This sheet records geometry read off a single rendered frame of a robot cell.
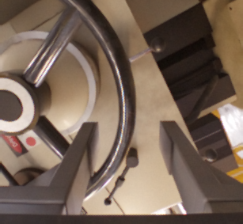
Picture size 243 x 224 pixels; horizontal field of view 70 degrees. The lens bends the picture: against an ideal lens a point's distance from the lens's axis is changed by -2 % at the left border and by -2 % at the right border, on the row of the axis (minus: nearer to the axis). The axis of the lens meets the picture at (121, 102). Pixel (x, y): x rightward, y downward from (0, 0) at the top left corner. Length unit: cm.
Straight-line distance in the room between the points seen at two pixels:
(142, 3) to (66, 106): 88
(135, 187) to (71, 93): 38
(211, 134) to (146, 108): 95
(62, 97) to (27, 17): 23
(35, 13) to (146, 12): 75
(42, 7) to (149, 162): 50
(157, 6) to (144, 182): 92
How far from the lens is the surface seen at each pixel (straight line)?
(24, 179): 64
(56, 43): 24
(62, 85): 36
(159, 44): 42
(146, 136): 52
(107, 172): 27
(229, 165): 159
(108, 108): 48
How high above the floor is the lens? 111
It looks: 8 degrees up
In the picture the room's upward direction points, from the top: 117 degrees counter-clockwise
